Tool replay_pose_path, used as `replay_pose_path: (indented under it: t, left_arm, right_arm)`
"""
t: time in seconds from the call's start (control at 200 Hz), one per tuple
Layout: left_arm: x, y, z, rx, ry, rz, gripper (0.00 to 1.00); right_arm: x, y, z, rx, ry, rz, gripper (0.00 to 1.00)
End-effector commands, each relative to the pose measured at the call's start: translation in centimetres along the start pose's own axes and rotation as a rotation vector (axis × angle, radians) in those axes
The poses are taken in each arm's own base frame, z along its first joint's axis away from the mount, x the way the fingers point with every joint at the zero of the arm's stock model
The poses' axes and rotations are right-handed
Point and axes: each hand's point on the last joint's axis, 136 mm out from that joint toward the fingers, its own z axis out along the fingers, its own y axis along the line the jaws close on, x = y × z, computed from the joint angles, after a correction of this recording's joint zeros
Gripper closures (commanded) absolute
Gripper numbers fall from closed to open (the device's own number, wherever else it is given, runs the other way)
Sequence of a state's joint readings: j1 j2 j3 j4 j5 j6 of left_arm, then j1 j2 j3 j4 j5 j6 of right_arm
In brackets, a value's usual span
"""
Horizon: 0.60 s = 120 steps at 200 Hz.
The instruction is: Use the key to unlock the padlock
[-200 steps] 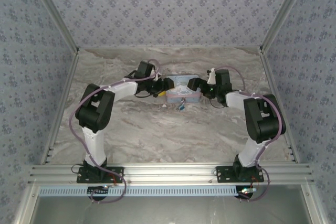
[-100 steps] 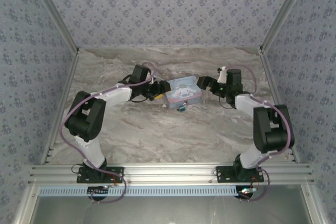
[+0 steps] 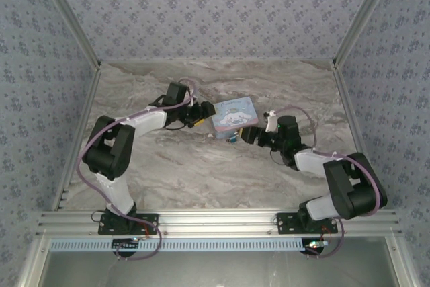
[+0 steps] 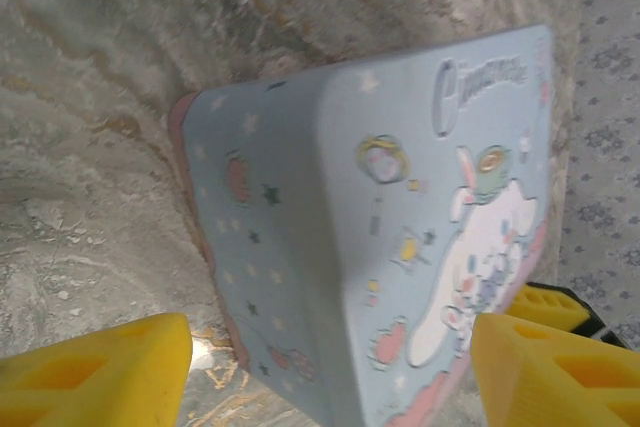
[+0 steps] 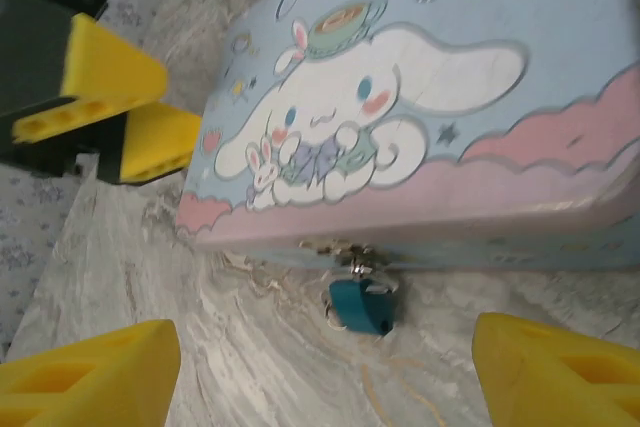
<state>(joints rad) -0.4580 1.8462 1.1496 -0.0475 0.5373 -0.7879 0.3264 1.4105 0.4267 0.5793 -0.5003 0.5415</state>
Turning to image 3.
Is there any light blue cartoon tin box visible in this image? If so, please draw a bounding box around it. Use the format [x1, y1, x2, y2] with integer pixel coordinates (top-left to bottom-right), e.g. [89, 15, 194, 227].
[210, 95, 260, 142]

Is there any small black circuit board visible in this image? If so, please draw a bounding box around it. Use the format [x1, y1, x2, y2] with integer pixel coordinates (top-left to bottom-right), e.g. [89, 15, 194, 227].
[302, 238, 329, 256]
[112, 238, 141, 257]

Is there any grey metal lower panel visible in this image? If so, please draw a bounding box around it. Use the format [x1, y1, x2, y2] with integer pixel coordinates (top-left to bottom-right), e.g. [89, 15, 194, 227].
[43, 236, 397, 287]

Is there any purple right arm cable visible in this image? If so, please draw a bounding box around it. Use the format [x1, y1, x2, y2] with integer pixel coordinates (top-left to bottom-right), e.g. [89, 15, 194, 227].
[270, 105, 384, 259]

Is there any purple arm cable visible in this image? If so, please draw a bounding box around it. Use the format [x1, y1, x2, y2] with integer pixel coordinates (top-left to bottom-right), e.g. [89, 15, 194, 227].
[270, 105, 384, 259]
[77, 78, 199, 261]

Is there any aluminium table side rail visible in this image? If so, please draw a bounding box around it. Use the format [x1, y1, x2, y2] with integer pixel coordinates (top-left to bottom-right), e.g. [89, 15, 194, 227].
[332, 65, 384, 209]
[52, 65, 102, 212]

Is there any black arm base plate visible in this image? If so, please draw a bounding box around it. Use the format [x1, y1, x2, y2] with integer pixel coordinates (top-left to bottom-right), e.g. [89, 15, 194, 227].
[276, 212, 339, 236]
[97, 212, 160, 236]

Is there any wide aluminium mounting rail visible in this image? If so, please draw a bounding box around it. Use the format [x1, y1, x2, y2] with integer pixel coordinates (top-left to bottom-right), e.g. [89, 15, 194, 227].
[36, 208, 402, 238]

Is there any pale blue slotted cable duct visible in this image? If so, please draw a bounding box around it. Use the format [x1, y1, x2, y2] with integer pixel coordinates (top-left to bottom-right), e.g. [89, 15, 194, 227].
[49, 237, 325, 253]

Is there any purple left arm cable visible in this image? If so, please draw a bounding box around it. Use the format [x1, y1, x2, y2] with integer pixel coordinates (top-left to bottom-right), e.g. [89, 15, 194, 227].
[77, 78, 199, 261]

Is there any aluminium upright frame post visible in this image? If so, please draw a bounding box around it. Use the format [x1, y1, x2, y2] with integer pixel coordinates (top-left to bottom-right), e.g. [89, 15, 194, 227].
[331, 0, 401, 69]
[32, 0, 102, 70]

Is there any aluminium frame leg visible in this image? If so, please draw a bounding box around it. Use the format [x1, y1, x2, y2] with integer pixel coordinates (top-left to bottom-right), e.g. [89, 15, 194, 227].
[18, 237, 51, 287]
[384, 236, 423, 287]

